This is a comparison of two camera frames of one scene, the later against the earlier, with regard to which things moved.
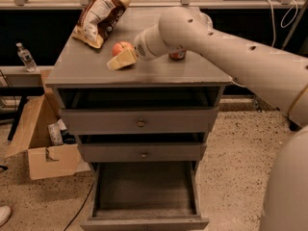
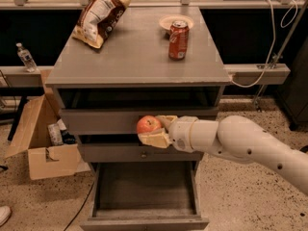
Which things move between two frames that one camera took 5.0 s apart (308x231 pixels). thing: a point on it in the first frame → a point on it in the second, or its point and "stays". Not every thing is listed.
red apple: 121,46 → 147,123
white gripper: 143,47 → 180,134
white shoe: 5,214 stays
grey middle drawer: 145,148 stays
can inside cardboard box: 56,136 stays
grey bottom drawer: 143,196 stays
